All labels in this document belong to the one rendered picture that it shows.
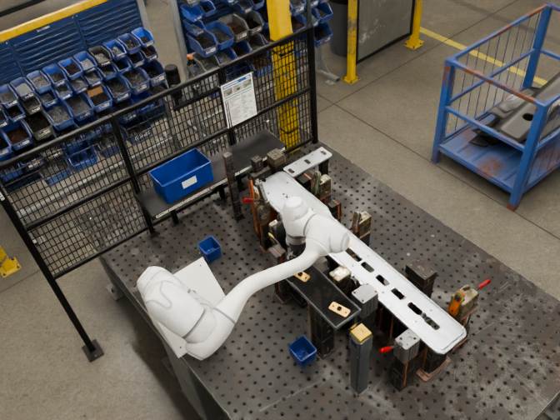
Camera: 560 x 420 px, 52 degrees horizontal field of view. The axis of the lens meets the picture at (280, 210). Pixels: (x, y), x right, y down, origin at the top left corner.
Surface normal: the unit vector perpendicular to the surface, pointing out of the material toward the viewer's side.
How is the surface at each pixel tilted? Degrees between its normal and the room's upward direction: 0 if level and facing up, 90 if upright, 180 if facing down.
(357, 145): 0
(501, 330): 0
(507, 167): 0
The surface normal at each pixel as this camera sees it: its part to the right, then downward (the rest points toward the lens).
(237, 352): -0.08, -0.70
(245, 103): 0.59, 0.54
